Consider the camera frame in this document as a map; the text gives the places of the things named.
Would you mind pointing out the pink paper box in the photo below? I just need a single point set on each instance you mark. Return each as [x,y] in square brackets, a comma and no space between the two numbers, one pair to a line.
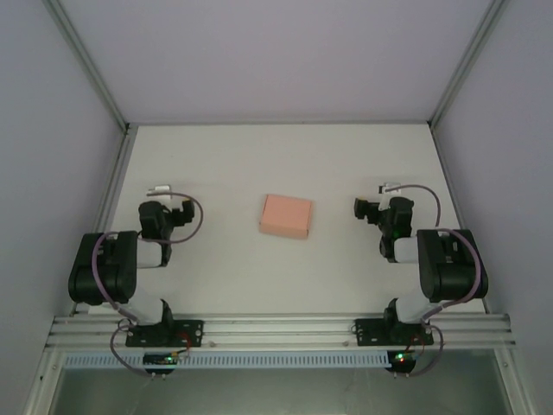
[285,216]

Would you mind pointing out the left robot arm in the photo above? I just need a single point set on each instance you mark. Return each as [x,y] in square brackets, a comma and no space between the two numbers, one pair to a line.
[103,268]

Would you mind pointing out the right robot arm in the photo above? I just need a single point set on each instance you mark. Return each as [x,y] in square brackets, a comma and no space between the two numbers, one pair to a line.
[449,268]

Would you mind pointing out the aluminium table side beam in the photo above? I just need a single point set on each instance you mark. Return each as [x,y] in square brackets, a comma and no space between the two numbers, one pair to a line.
[108,194]
[466,216]

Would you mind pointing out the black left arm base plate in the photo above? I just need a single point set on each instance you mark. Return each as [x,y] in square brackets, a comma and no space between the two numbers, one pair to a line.
[192,328]

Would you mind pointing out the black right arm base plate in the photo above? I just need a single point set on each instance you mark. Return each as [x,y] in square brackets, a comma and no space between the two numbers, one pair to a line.
[367,330]

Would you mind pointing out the aluminium frame post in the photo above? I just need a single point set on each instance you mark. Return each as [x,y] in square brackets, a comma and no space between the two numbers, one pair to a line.
[95,65]
[464,65]

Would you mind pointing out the aluminium mounting rail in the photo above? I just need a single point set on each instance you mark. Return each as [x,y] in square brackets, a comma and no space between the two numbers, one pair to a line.
[276,330]

